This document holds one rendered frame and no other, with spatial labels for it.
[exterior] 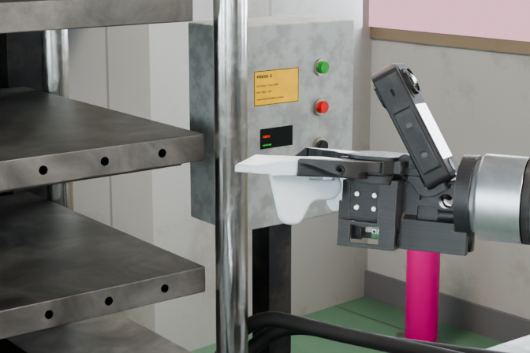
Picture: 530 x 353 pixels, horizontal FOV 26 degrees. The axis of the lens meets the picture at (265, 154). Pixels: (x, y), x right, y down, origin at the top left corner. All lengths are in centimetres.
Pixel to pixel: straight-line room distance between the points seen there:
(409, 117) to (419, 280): 347
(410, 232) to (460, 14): 365
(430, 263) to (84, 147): 264
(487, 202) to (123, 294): 117
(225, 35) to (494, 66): 266
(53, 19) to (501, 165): 110
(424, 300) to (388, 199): 349
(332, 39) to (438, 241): 134
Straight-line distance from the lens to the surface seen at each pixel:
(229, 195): 205
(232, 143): 203
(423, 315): 450
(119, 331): 256
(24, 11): 191
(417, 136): 99
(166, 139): 203
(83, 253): 224
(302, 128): 229
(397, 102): 100
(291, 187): 100
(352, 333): 216
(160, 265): 214
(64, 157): 194
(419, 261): 443
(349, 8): 487
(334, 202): 111
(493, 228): 98
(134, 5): 200
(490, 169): 98
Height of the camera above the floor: 167
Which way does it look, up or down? 12 degrees down
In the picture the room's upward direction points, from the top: straight up
